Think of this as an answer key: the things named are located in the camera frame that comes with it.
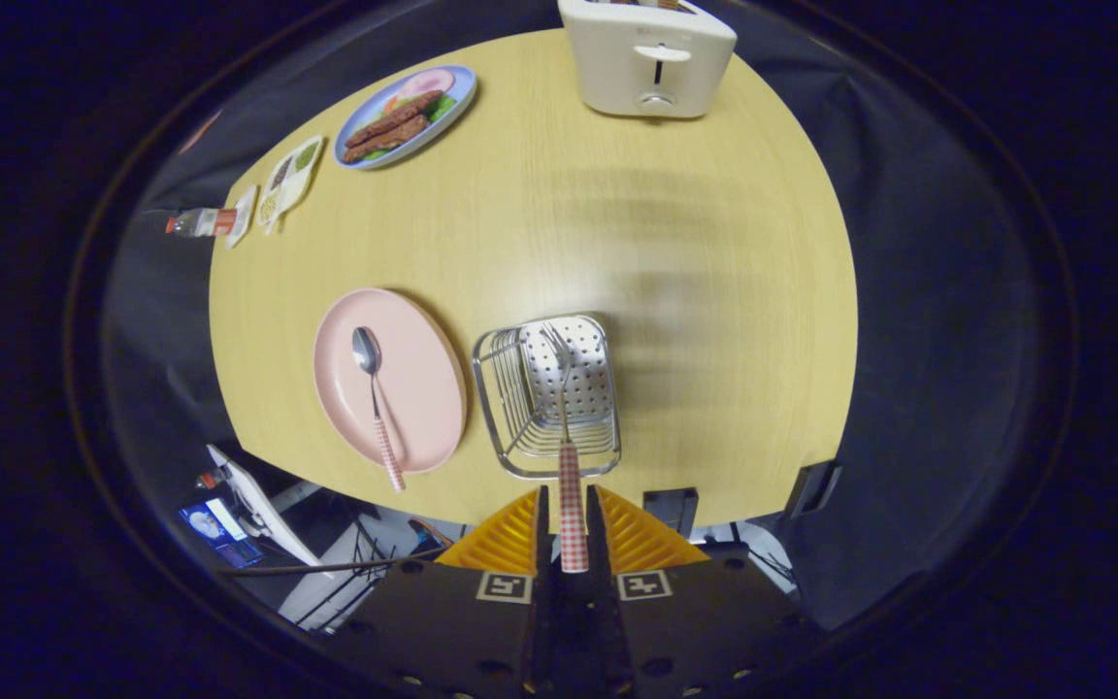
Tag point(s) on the pink round plate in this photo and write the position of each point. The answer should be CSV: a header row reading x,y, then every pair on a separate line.
x,y
423,379

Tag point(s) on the white toaster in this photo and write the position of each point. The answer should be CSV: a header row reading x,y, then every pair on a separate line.
x,y
637,68

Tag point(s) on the blue oval plate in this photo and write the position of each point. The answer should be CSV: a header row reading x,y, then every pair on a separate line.
x,y
365,121

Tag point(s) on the blue lit screen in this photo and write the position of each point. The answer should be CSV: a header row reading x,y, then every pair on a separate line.
x,y
219,532

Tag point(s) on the clear bottle red label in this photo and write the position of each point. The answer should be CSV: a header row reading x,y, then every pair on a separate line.
x,y
195,222

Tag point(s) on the pink ham slice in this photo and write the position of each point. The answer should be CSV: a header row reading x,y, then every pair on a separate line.
x,y
428,83

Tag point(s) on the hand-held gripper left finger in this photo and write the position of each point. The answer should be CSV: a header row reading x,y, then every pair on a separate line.
x,y
543,544

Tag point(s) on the green lettuce leaf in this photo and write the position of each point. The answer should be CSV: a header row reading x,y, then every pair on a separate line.
x,y
443,109

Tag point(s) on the white divided condiment tray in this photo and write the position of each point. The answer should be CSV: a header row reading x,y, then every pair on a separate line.
x,y
292,175

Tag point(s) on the white flat device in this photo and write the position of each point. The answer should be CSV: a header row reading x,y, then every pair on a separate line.
x,y
258,505

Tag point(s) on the black table clamp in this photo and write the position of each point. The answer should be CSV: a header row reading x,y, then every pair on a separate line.
x,y
811,488
671,510

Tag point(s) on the brown sausage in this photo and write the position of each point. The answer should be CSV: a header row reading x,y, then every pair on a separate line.
x,y
384,141
399,116

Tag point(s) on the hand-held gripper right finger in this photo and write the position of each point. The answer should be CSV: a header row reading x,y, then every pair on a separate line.
x,y
598,544

